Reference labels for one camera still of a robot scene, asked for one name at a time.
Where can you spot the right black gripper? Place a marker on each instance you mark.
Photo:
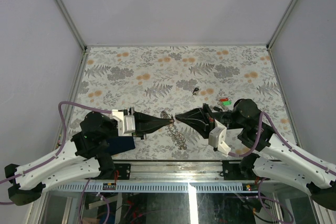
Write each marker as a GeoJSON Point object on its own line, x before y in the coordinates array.
{"type": "Point", "coordinates": [203, 121]}

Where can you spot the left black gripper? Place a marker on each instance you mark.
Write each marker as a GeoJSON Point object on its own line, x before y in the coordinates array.
{"type": "Point", "coordinates": [146, 124]}

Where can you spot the silver keyring holder with rings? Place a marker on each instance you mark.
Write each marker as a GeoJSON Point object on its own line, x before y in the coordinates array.
{"type": "Point", "coordinates": [173, 132]}

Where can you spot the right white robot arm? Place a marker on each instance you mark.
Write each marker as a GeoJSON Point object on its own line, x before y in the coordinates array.
{"type": "Point", "coordinates": [270, 155]}

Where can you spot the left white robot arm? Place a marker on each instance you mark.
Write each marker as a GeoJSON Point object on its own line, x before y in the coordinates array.
{"type": "Point", "coordinates": [84, 156]}

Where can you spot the black key fob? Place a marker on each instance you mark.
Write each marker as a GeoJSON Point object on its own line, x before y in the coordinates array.
{"type": "Point", "coordinates": [195, 91]}

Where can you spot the dark blue cloth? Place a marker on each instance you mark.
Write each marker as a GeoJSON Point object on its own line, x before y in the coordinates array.
{"type": "Point", "coordinates": [120, 144]}

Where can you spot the floral patterned table mat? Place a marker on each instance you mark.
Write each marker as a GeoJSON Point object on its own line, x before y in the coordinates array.
{"type": "Point", "coordinates": [153, 79]}

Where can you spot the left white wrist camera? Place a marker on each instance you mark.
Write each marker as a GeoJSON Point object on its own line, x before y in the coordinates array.
{"type": "Point", "coordinates": [125, 122]}

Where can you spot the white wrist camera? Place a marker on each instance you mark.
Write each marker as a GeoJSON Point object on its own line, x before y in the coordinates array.
{"type": "Point", "coordinates": [217, 138]}
{"type": "Point", "coordinates": [125, 122]}

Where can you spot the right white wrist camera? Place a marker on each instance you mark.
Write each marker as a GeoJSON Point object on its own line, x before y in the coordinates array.
{"type": "Point", "coordinates": [217, 138]}

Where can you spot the aluminium front rail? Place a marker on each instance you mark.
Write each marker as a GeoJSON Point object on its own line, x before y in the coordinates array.
{"type": "Point", "coordinates": [141, 170]}

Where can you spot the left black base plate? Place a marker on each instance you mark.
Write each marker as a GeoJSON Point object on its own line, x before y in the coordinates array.
{"type": "Point", "coordinates": [122, 171]}

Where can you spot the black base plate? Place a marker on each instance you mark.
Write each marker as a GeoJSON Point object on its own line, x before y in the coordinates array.
{"type": "Point", "coordinates": [122, 171]}
{"type": "Point", "coordinates": [237, 170]}

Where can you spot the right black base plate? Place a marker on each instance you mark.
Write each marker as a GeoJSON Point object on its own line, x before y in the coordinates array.
{"type": "Point", "coordinates": [237, 170]}

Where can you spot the slotted grey cable duct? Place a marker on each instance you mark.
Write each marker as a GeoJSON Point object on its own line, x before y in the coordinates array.
{"type": "Point", "coordinates": [139, 187]}

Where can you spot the left aluminium frame post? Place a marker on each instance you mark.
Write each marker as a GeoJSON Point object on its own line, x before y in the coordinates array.
{"type": "Point", "coordinates": [71, 25]}

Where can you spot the aluminium frame post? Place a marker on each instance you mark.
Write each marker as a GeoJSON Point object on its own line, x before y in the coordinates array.
{"type": "Point", "coordinates": [71, 25]}
{"type": "Point", "coordinates": [281, 23]}

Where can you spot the right aluminium frame post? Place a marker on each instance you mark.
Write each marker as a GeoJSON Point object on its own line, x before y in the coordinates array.
{"type": "Point", "coordinates": [281, 23]}

